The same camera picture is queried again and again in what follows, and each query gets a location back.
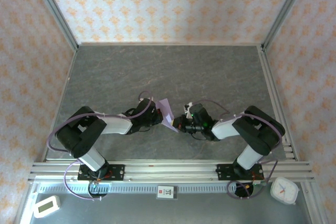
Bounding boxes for red and white label card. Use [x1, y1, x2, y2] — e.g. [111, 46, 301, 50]
[156, 185, 179, 200]

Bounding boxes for lavender cloth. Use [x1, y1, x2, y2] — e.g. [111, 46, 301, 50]
[154, 98, 179, 133]

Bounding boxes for aluminium table end rail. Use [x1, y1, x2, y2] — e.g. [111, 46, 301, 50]
[77, 41, 263, 47]

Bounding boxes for aluminium frame post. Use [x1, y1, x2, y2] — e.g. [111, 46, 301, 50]
[28, 0, 79, 51]
[14, 182, 40, 224]
[261, 0, 312, 50]
[300, 182, 330, 224]

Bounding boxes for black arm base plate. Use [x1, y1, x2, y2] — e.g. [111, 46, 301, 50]
[215, 163, 264, 182]
[77, 164, 125, 182]

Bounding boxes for white analog clock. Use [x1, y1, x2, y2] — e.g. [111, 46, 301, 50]
[270, 176, 300, 206]

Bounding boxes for grey slotted cable duct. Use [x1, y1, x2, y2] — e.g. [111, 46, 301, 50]
[35, 183, 238, 195]

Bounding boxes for grey metal sheet panel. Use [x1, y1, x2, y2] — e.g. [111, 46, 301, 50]
[28, 192, 314, 224]

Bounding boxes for wide aluminium mounting rail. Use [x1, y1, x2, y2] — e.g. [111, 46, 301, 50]
[28, 158, 316, 183]

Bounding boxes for aluminium table side rail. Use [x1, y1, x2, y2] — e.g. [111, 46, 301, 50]
[41, 48, 79, 162]
[258, 45, 300, 162]

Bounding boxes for white digital timer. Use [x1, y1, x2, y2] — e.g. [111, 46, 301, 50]
[33, 195, 61, 219]

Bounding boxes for purple cable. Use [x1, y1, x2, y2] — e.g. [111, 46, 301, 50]
[191, 100, 286, 200]
[46, 91, 155, 201]

